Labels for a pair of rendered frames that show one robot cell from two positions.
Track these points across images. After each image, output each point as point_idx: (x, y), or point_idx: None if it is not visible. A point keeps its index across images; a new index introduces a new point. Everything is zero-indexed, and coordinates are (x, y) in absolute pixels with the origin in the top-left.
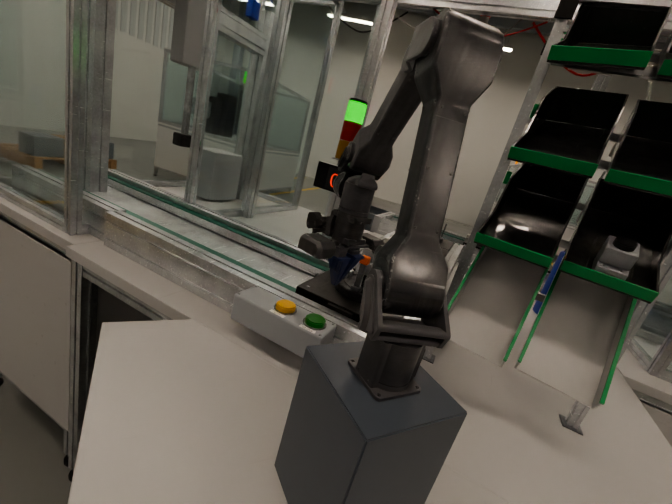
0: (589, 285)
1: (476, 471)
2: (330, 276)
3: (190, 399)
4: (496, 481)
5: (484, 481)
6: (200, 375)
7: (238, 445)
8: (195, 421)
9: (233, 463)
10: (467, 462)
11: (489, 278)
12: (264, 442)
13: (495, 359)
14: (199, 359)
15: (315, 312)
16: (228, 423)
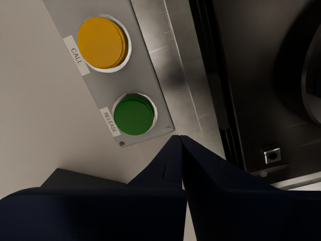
0: None
1: (188, 232)
2: (165, 143)
3: (2, 81)
4: (193, 239)
5: (186, 236)
6: (15, 50)
7: (37, 143)
8: (5, 107)
9: (29, 152)
10: (190, 227)
11: None
12: (57, 150)
13: None
14: (17, 18)
15: (164, 83)
16: (33, 122)
